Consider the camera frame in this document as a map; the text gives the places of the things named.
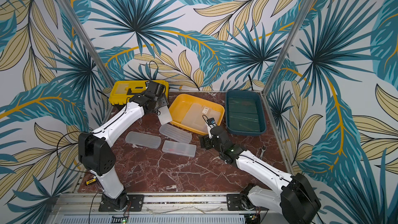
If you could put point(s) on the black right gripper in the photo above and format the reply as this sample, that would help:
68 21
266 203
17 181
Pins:
213 132

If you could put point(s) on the yellow black toolbox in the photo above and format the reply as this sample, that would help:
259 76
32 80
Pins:
123 91

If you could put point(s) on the teal plastic tray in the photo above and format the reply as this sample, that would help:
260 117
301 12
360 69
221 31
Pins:
244 113

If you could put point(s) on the clear pencil case labelled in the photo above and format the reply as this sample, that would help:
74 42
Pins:
204 129

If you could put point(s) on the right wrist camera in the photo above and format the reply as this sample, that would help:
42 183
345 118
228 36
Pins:
210 125

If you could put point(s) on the black yellow screwdriver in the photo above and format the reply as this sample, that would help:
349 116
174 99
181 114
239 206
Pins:
91 181

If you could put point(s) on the aluminium frame post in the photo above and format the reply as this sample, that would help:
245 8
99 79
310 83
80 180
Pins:
294 30
80 31

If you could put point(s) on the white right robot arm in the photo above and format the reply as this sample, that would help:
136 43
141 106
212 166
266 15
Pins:
290 195

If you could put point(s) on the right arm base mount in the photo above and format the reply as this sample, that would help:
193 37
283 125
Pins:
240 202

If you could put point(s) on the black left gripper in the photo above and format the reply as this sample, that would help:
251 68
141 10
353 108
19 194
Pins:
165 100

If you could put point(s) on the yellow plastic tray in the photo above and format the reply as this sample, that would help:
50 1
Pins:
181 105

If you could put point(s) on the right aluminium frame post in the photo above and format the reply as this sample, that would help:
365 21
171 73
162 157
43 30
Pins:
294 30

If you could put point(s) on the aluminium front rail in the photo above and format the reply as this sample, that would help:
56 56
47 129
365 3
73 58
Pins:
162 208

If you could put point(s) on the clear pencil case top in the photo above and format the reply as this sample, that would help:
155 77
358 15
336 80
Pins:
164 115

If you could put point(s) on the left aluminium frame post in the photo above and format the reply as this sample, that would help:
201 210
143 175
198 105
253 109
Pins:
80 31

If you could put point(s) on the silver green ratchet wrench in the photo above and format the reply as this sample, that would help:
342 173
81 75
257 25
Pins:
263 150

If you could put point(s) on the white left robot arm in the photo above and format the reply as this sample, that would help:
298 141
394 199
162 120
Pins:
95 148

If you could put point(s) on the clear pencil case pink inside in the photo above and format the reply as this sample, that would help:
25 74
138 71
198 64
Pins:
180 149

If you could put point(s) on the clear ribbed pencil case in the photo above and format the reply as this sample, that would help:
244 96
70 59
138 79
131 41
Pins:
175 133

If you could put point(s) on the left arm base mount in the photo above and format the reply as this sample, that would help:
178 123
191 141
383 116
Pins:
124 203

